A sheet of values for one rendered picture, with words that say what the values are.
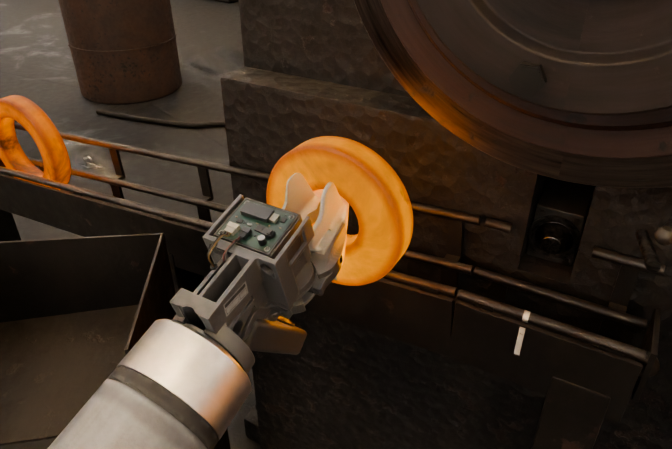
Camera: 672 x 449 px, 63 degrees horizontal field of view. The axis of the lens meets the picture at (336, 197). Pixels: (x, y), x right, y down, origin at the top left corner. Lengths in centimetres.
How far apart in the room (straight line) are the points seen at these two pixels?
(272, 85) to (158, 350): 45
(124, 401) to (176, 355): 4
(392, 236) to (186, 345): 22
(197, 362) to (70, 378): 38
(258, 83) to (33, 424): 49
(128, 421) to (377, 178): 28
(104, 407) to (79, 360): 38
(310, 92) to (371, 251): 27
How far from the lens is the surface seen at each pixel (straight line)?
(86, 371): 76
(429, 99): 54
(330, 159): 52
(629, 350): 64
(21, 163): 121
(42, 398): 76
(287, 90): 75
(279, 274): 42
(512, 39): 42
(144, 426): 39
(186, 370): 40
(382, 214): 51
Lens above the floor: 112
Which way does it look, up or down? 31 degrees down
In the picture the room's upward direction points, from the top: straight up
